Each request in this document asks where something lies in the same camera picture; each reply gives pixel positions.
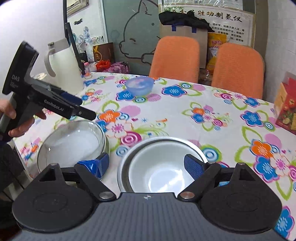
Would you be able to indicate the left orange chair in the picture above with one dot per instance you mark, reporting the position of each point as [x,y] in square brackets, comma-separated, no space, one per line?
[176,57]

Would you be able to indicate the black monitor stand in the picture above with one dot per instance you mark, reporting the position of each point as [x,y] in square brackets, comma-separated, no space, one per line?
[70,38]

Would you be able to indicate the red item near bag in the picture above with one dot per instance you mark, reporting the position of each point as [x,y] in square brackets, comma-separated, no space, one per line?
[102,65]

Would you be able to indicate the white electric kettle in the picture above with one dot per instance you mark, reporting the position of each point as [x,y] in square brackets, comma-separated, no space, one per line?
[61,64]

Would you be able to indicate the stainless steel bowl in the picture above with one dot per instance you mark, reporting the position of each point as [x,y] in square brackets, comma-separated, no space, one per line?
[122,174]

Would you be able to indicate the right orange chair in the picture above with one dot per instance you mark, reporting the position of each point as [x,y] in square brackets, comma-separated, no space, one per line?
[239,69]

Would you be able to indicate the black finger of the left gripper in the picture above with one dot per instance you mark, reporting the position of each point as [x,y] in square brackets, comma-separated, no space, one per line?
[84,113]
[71,98]

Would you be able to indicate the white air conditioner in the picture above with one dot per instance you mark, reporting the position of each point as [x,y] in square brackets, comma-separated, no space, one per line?
[74,6]

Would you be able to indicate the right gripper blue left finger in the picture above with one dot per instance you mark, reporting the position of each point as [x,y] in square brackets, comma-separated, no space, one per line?
[98,166]

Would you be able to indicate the white plastic bowl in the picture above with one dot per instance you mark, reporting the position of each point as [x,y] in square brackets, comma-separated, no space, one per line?
[159,167]

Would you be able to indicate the red cracker box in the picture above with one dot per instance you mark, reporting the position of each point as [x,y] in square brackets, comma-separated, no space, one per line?
[284,103]

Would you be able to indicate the orange chair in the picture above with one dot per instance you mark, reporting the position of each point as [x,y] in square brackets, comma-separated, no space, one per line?
[239,69]
[176,57]

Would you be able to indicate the floral tablecloth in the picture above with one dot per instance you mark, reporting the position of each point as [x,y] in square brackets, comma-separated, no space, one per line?
[227,125]

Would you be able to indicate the black cloth on box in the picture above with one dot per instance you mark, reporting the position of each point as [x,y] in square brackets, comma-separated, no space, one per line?
[170,18]

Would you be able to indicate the brown gift bag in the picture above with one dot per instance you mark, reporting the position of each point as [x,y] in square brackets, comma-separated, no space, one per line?
[104,52]

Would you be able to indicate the yellow snack bag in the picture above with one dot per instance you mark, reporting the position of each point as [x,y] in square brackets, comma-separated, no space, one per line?
[215,40]

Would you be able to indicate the wall poster with chinese text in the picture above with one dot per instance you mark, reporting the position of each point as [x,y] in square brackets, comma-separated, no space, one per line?
[236,24]

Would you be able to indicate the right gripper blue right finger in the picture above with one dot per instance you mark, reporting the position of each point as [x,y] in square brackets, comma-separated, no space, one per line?
[194,166]

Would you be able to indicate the cardboard box with blue handles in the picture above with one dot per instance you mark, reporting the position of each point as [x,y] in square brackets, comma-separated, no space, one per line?
[200,35]

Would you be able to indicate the translucent blue plastic bowl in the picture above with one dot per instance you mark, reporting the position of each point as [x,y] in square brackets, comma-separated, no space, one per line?
[140,86]

